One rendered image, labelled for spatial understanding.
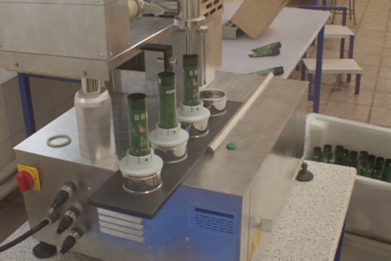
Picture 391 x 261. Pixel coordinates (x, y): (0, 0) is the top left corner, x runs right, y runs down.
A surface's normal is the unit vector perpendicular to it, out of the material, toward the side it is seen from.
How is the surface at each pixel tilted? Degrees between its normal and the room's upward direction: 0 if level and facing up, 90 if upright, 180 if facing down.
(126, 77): 90
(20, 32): 90
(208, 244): 90
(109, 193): 0
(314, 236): 0
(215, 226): 90
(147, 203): 0
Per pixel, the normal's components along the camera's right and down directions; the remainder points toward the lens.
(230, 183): -0.02, -0.91
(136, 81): -0.39, 0.38
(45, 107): 0.92, 0.14
